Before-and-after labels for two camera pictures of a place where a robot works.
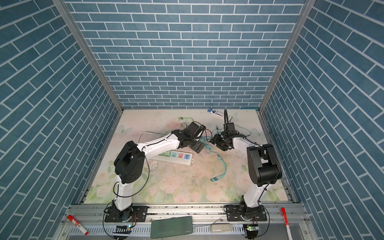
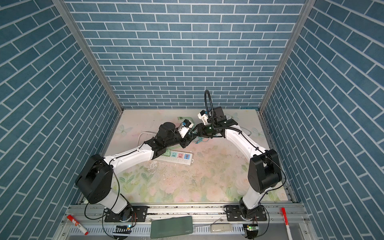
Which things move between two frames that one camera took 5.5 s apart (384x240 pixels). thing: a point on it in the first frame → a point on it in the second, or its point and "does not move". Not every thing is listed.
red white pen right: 286,223 does not move
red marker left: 71,219 does not move
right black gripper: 216,138 → 201,130
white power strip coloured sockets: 179,157 does not move
